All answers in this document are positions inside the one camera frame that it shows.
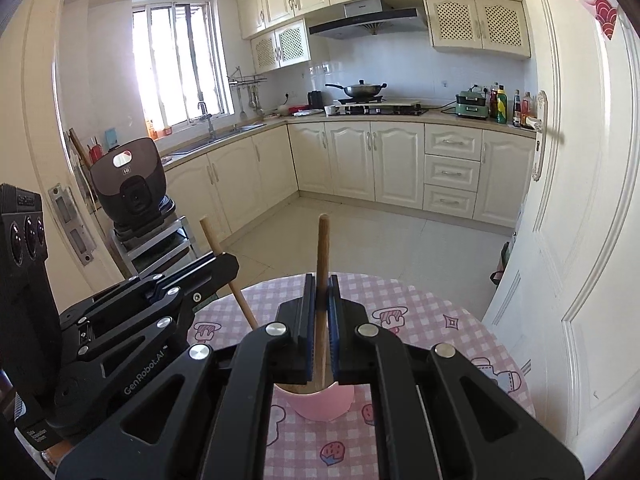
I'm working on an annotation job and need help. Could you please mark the wooden chopstick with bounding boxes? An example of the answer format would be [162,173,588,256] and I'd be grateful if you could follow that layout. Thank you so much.
[314,214,330,391]
[200,216,258,330]

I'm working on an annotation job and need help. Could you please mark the kitchen window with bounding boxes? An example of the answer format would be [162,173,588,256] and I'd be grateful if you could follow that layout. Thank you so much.
[132,1,234,139]

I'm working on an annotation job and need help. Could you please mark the lower kitchen cabinets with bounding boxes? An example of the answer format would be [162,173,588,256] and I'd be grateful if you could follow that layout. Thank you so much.
[165,119,535,237]

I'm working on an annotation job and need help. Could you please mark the kitchen cabinets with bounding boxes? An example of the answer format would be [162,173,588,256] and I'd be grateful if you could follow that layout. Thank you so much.
[236,0,530,74]
[165,119,535,237]

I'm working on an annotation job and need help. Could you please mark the upper kitchen cabinets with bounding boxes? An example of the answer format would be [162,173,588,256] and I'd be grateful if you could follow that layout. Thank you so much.
[236,0,530,74]

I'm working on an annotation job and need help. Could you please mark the pink cylindrical utensil cup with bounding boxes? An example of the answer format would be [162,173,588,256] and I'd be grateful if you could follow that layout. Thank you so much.
[276,382,355,422]

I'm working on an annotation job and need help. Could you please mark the pink checkered tablecloth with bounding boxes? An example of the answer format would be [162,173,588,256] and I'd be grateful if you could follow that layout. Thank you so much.
[186,271,536,480]

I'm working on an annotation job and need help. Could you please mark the dark rice cooker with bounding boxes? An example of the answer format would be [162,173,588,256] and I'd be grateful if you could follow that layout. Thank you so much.
[90,138,176,242]

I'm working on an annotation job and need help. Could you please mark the sink faucet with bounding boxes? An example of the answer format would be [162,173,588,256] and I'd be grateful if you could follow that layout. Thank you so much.
[198,100,216,140]

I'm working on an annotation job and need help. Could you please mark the white door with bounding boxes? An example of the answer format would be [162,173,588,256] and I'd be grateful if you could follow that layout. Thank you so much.
[484,0,639,479]

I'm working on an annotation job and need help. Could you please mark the black wok on stove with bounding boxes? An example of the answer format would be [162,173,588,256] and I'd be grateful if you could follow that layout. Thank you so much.
[326,80,387,100]

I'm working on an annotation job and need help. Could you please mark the gas stove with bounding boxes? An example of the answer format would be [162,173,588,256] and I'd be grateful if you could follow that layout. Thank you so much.
[329,101,428,116]

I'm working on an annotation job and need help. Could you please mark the green toaster appliance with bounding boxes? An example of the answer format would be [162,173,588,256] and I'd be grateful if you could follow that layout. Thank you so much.
[454,86,489,120]

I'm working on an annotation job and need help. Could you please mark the green bottle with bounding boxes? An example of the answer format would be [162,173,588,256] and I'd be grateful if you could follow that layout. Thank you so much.
[496,84,508,125]

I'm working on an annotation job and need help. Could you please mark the range hood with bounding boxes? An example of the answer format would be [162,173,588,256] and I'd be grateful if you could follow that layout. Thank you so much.
[308,0,427,40]

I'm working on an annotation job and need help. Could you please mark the door handle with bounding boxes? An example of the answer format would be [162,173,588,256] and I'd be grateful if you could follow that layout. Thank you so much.
[525,90,564,182]

